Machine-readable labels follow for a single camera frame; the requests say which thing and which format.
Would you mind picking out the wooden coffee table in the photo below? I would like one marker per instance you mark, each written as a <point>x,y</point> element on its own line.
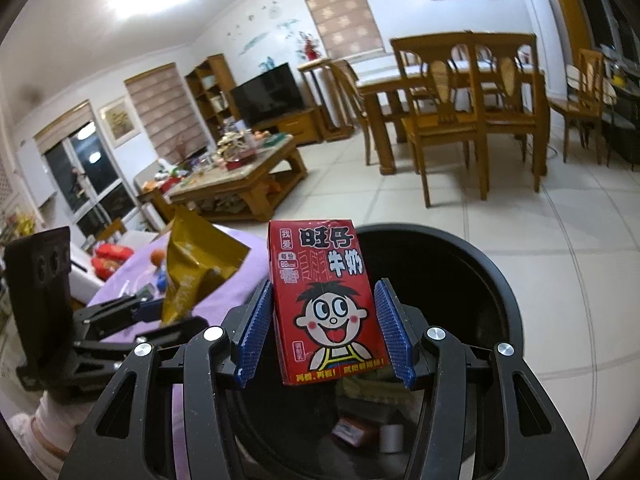
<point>260,170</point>

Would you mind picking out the wooden dining chair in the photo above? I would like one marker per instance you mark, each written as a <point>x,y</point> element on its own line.
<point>585,105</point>
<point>515,110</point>
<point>440,130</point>
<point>350,95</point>

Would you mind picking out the dark sideboard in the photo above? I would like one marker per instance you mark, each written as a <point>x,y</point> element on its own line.
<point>625,125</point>

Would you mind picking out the coffee table clutter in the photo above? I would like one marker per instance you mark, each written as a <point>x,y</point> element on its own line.
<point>235,147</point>

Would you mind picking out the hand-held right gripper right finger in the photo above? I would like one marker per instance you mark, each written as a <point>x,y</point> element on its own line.
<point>395,340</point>

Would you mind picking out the tall wooden plant stand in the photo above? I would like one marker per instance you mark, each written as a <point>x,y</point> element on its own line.
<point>320,65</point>

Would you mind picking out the person's left forearm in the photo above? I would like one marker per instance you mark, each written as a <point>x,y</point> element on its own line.
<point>45,425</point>

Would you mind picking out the beige patterned window blind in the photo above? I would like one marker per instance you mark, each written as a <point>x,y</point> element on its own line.
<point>165,110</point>
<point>345,15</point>

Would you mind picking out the wooden sofa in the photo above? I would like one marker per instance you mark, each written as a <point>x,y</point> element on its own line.
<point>82,260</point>

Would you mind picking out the black television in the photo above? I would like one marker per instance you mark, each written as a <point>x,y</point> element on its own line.
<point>270,95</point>

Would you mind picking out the wooden door frame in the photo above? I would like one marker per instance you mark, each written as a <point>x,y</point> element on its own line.
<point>562,25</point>

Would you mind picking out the blue plastic wrapper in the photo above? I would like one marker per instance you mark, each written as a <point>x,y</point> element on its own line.
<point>161,280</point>

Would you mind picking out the short beige window blind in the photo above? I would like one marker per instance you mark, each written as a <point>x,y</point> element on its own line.
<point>65,127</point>

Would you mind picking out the wooden bookshelf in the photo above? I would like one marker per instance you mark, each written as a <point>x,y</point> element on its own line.
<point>220,67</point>

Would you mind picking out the black trash bin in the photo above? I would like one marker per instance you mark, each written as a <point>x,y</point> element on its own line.
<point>450,280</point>

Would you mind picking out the red cushion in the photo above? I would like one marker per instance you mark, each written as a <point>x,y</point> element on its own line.
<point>107,267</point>
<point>115,251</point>

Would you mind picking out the yellow flowers in vase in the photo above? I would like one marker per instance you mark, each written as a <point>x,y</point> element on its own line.
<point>22,225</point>

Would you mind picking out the wooden armchair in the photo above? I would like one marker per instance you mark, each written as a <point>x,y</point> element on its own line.
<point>150,180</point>

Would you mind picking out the red milk carton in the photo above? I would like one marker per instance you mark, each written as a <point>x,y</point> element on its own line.
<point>325,310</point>

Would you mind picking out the red and white small box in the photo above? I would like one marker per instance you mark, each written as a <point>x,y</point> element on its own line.
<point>355,430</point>

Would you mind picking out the gold snack bag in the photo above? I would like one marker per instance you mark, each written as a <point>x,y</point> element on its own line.
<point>195,270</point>

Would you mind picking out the glass balcony door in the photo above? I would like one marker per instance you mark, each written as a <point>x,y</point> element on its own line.
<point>95,180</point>

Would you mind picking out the red flower arrangement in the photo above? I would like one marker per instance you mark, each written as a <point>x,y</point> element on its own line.
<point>311,47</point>

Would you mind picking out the wall sticker mural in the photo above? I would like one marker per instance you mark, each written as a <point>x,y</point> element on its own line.
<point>255,40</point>

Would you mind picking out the wooden dining table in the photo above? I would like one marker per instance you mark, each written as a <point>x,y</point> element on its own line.
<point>390,80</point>

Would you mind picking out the framed sunflower picture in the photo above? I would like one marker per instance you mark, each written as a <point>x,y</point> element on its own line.
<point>119,121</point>

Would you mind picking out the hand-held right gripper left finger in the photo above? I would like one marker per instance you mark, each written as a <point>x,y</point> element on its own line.
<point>252,340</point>

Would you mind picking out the white standing air conditioner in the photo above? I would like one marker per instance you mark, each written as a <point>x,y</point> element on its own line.
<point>542,35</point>

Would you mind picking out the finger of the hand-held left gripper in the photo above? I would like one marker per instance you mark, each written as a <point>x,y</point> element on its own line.
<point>175,332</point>
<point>145,310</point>

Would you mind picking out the orange fruit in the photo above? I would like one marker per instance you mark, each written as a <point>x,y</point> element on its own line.
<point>158,258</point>

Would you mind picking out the white wall cabinet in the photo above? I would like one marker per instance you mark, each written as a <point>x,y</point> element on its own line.
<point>35,172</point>

